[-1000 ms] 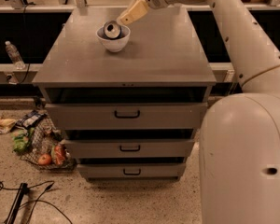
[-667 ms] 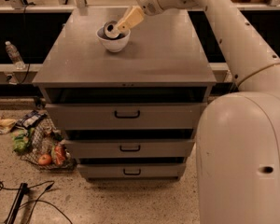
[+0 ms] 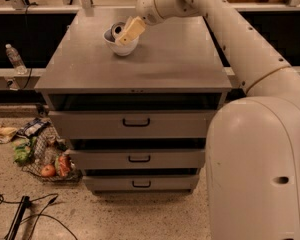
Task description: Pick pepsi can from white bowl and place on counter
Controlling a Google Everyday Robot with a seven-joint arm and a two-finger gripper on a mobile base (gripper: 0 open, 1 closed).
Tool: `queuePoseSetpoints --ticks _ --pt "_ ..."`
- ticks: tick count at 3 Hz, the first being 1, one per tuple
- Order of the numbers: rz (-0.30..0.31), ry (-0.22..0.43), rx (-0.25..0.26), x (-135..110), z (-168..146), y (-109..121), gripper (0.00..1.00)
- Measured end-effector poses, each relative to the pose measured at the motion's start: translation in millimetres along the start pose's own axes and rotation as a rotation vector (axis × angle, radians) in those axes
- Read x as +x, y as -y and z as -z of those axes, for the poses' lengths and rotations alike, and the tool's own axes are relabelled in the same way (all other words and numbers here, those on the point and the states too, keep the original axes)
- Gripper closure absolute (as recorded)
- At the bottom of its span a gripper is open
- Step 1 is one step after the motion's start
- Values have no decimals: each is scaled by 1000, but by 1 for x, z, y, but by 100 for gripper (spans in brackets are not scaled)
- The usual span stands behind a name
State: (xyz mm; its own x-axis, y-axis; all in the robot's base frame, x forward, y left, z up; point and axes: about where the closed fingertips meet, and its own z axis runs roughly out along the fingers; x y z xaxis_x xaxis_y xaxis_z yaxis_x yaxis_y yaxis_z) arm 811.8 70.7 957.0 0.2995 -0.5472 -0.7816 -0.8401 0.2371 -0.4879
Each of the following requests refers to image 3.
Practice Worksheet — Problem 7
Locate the red apple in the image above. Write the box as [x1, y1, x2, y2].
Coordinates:
[41, 164, 56, 178]

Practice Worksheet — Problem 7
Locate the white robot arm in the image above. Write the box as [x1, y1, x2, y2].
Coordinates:
[116, 0, 300, 240]

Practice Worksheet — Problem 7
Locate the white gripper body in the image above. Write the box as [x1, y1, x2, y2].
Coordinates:
[136, 0, 163, 25]

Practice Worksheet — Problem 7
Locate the red snack bag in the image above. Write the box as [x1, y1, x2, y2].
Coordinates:
[55, 155, 71, 177]

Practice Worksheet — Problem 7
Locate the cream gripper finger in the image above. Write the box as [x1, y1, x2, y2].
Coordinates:
[123, 16, 133, 33]
[115, 16, 146, 46]

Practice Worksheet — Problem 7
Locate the middle grey drawer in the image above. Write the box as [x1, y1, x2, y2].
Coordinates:
[70, 150, 205, 170]

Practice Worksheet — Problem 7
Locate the wire mesh basket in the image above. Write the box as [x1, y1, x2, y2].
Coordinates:
[22, 126, 81, 184]

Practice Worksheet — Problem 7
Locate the grey drawer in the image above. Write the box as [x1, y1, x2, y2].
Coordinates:
[83, 175, 199, 192]
[49, 110, 215, 139]
[70, 150, 205, 170]

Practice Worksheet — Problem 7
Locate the white bowl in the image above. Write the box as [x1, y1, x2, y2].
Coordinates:
[103, 29, 139, 56]

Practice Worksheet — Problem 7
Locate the clear plastic water bottle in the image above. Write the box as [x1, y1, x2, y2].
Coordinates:
[5, 44, 27, 75]

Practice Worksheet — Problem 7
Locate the grey drawer cabinet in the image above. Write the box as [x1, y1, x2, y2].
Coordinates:
[34, 7, 232, 196]

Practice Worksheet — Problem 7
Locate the blue chip bag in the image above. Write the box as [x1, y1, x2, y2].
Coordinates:
[16, 118, 50, 138]

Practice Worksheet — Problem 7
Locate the grey shelf rail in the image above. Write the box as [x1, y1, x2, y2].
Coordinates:
[0, 68, 45, 91]

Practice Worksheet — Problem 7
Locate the black bar on floor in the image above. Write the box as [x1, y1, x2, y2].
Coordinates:
[4, 196, 31, 240]

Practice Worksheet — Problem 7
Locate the blue pepsi can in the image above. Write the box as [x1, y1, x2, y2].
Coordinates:
[111, 22, 125, 39]

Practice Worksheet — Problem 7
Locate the green snack bag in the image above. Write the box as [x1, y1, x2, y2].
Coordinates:
[12, 137, 37, 166]

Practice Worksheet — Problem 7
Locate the top grey drawer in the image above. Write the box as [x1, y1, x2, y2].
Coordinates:
[49, 110, 215, 139]

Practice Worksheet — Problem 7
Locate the bottom grey drawer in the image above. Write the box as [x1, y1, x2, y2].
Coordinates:
[83, 175, 199, 192]

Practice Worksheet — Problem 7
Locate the black floor cable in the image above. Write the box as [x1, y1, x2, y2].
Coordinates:
[0, 189, 79, 240]

